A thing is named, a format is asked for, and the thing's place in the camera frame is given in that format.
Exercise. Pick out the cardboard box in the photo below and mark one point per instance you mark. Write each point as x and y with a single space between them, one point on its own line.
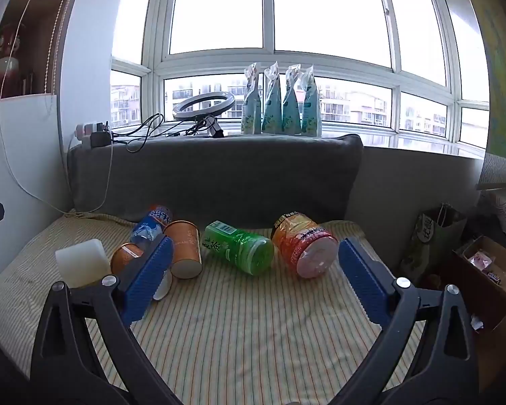
489 295

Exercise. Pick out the translucent white plastic cup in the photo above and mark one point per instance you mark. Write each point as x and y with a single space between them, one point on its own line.
81 261

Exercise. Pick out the blue label plastic bottle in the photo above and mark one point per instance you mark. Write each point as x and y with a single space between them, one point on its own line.
148 223

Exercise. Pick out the wooden wall shelf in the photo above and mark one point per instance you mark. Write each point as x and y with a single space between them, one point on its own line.
33 42

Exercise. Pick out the black power adapter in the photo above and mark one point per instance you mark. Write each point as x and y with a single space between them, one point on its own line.
99 139

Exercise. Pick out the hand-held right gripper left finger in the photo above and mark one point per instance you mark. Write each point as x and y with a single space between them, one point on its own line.
145 280

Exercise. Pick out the green paper bag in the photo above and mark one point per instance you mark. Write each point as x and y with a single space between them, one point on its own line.
434 236

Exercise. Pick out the orange red drink cup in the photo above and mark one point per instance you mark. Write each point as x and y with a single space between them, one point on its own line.
305 242

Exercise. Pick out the pink white power strip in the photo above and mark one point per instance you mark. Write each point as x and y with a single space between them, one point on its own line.
84 130

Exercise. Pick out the pale green stand-up pouch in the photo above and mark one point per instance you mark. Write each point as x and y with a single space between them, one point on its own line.
272 112
251 114
291 114
310 114

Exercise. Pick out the small orange paper cup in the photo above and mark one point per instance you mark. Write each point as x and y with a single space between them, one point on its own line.
124 259

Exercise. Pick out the pink packet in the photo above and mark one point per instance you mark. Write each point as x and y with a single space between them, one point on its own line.
480 260

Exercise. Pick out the green tea bottle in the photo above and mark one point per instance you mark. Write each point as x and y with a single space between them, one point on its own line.
240 247

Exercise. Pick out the tall orange paper cup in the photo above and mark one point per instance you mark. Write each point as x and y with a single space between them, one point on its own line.
187 247

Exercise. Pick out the red white vase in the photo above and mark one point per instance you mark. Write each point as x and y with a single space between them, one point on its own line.
3 69

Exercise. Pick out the green yellow curtain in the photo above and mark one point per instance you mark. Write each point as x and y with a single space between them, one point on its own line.
499 71

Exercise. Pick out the grey cushion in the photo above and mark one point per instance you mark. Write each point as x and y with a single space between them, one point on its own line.
215 181

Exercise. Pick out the white plastic lid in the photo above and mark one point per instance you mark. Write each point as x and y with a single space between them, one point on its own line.
163 289

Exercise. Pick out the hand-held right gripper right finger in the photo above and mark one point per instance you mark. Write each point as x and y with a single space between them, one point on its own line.
364 280

